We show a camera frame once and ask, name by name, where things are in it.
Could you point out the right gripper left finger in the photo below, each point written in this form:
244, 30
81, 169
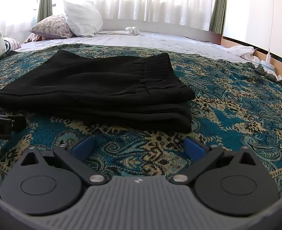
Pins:
48, 182

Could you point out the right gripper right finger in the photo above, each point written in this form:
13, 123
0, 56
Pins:
231, 183

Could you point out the black pants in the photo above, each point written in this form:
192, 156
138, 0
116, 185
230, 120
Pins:
125, 91

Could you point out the teal paisley bedspread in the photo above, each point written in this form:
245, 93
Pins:
236, 105

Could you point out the striped cloth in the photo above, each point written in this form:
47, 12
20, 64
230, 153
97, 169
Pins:
11, 44

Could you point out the purple floral pillow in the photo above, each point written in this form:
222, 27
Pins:
53, 27

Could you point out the blue face mask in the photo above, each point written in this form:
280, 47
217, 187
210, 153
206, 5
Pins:
268, 67

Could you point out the left green drape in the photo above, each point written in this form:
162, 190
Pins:
44, 9

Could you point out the green drape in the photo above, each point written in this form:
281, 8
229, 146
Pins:
44, 9
218, 17

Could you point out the white crumpled cloth at edge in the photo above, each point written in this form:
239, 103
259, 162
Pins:
245, 52

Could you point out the white bed sheet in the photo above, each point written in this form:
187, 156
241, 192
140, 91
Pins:
148, 40

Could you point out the right green drape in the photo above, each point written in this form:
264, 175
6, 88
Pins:
218, 17

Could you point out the small white crumpled cloth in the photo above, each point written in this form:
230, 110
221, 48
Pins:
132, 31

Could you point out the wooden bed frame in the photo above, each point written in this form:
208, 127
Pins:
179, 30

